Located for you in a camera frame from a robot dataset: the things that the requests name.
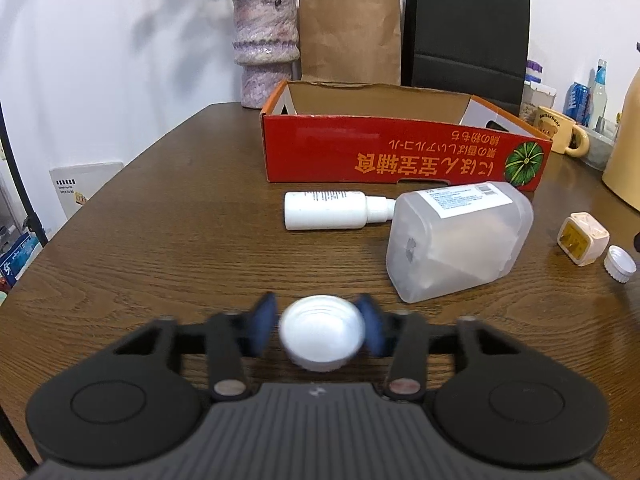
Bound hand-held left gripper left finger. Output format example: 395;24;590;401
107;292;278;402

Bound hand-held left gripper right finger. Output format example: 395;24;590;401
352;292;506;402

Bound large white bottle cap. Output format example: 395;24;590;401
279;296;366;372

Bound white spray bottle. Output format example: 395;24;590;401
284;190;397;231

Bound red cardboard box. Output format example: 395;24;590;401
260;80;552;193

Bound cream charger plug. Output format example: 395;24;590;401
557;212;611;267

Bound translucent plastic container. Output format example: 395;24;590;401
385;181;535;304

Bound white box on floor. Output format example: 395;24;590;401
48;161;125;220

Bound blue cardboard boxes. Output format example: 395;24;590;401
0;232;46;291

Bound small ribbed white cap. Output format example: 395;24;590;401
602;245;638;286

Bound black lamp stand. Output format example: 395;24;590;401
0;100;48;471

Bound yellow bear mug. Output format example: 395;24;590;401
532;105;591;157

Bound clear oat container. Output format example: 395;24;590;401
520;80;557;123

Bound pink mottled vase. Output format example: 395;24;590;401
232;0;300;109

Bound brown paper bag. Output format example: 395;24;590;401
298;0;402;86

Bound blue drink can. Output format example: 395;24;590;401
564;81;593;126

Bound yellow thermos jug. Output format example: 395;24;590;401
601;42;640;208

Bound black paper bag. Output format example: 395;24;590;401
401;0;531;120

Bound clear glass bottle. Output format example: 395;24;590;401
589;59;610;128

